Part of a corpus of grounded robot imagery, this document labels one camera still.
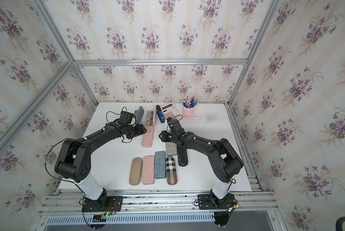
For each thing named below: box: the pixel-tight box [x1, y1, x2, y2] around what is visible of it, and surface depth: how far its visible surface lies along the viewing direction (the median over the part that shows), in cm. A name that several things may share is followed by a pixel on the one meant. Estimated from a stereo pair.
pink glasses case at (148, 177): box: [141, 155, 155, 185], surface depth 84 cm
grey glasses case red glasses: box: [165, 141, 178, 157], surface depth 92 cm
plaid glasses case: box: [165, 156, 178, 186], surface depth 83 cm
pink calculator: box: [160, 102, 181, 121], surface depth 114 cm
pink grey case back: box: [144, 104, 157, 127], surface depth 112 cm
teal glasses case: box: [154, 151, 167, 180], surface depth 85 cm
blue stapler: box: [156, 104, 166, 124], surface depth 113 cm
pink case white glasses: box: [141, 125, 155, 148], surface depth 97 cm
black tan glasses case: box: [176, 144, 188, 167], surface depth 90 cm
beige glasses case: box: [129, 156, 143, 186], surface depth 83 cm
